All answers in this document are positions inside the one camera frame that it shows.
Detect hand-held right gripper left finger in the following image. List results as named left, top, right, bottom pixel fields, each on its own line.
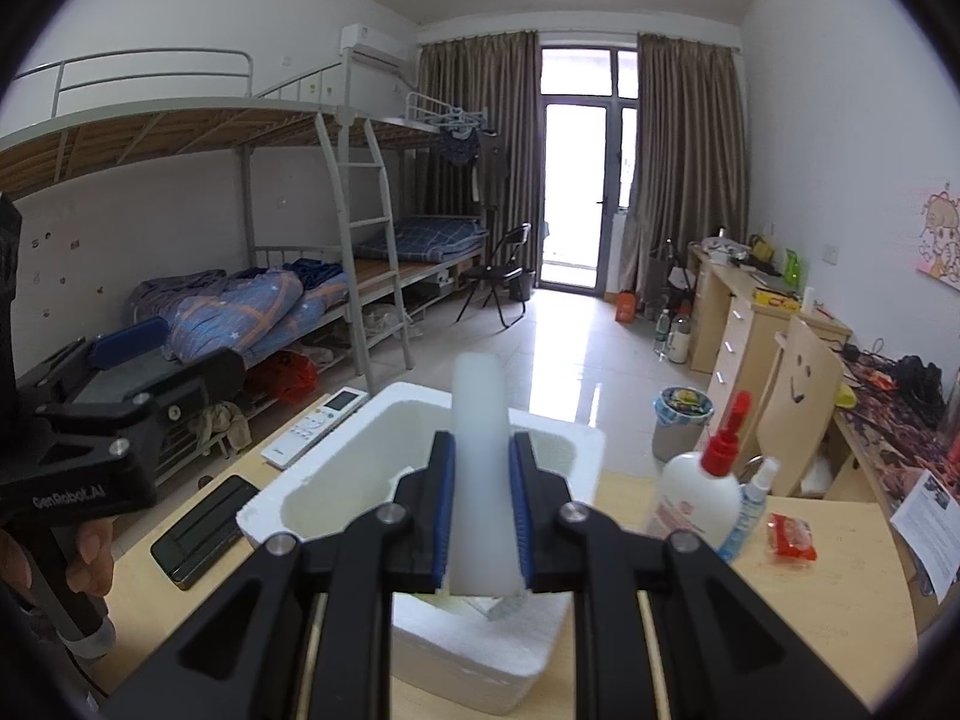
left=105, top=431, right=457, bottom=720

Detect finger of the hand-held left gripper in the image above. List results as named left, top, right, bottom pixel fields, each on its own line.
left=19, top=316, right=170, bottom=391
left=34, top=347, right=247, bottom=440

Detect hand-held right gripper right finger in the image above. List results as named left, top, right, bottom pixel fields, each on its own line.
left=508, top=431, right=875, bottom=720

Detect white foam box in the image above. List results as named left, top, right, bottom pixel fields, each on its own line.
left=236, top=381, right=607, bottom=717

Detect person's left hand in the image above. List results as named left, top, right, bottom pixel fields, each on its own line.
left=0, top=519, right=115, bottom=601

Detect beige cloth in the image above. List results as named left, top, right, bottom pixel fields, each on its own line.
left=187, top=401, right=252, bottom=458

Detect blue patterned blanket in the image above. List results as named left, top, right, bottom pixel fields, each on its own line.
left=124, top=264, right=353, bottom=365

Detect red bag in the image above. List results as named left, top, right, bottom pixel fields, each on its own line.
left=259, top=351, right=320, bottom=402

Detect white remote control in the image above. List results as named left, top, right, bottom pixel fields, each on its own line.
left=260, top=386, right=370, bottom=470

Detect black flat case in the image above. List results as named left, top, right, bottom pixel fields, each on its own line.
left=150, top=475, right=261, bottom=590

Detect grey trash bin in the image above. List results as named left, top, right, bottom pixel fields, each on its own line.
left=651, top=386, right=719, bottom=464

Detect white pump lotion bottle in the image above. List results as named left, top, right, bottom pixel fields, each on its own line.
left=646, top=390, right=752, bottom=563

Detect metal bunk bed with ladder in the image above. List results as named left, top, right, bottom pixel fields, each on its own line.
left=0, top=49, right=413, bottom=458

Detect blue spray bottle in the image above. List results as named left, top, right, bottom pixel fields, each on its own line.
left=720, top=457, right=781, bottom=562

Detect black folding chair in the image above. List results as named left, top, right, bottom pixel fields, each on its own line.
left=456, top=223, right=533, bottom=329

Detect blue folded quilt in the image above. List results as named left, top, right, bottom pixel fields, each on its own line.
left=352, top=216, right=488, bottom=263

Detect red snack packet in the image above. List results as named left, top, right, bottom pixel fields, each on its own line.
left=766, top=511, right=818, bottom=562

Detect wooden desk with drawers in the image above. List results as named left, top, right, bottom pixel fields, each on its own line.
left=686, top=240, right=854, bottom=395

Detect wooden chair with smiley face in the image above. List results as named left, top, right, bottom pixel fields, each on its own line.
left=750, top=313, right=848, bottom=500

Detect glass balcony door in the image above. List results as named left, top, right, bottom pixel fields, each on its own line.
left=536, top=45, right=642, bottom=293

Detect hanging dark clothes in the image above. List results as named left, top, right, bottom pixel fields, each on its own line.
left=431, top=120, right=511, bottom=211

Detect white air conditioner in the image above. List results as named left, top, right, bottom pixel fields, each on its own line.
left=339, top=24, right=404, bottom=76

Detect wooden desk with patterned cover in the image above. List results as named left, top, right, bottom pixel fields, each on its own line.
left=802, top=345, right=960, bottom=541

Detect brown curtain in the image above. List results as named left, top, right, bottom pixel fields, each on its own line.
left=416, top=30, right=542, bottom=293
left=632, top=31, right=751, bottom=297

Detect printed paper sheet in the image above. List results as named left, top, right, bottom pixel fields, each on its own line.
left=890, top=469, right=960, bottom=601

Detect black headphones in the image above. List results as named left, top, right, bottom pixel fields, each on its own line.
left=896, top=355, right=944, bottom=410

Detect pink wall poster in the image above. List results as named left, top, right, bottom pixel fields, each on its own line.
left=915, top=181, right=960, bottom=287

